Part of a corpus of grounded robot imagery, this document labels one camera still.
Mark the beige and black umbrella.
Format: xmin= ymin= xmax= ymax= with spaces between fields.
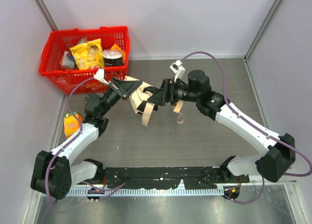
xmin=129 ymin=82 xmax=185 ymax=127

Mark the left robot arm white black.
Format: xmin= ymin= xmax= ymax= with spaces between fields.
xmin=30 ymin=78 xmax=142 ymax=200

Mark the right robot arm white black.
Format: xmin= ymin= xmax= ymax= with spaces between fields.
xmin=143 ymin=70 xmax=295 ymax=182

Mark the black cd spindle case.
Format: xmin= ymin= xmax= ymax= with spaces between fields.
xmin=102 ymin=50 xmax=123 ymax=67

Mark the orange snack packet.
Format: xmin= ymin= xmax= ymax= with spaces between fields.
xmin=109 ymin=43 xmax=126 ymax=66

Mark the yellow chips bag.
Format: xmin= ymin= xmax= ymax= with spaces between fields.
xmin=70 ymin=38 xmax=104 ymax=70

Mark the red plastic shopping basket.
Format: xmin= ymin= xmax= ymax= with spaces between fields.
xmin=39 ymin=26 xmax=130 ymax=94

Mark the grey small box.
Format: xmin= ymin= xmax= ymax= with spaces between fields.
xmin=60 ymin=51 xmax=75 ymax=70

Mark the orange juice carton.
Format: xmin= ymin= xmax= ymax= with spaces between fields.
xmin=64 ymin=112 xmax=82 ymax=138

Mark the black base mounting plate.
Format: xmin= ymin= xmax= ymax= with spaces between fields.
xmin=102 ymin=167 xmax=250 ymax=190

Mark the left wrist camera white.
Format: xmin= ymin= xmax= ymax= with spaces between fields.
xmin=94 ymin=68 xmax=109 ymax=86

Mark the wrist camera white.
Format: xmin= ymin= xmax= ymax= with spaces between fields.
xmin=170 ymin=60 xmax=185 ymax=82
xmin=94 ymin=68 xmax=109 ymax=86

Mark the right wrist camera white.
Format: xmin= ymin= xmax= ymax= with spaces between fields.
xmin=170 ymin=60 xmax=185 ymax=82

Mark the white slotted cable duct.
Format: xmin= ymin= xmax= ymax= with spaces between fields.
xmin=67 ymin=186 xmax=224 ymax=197

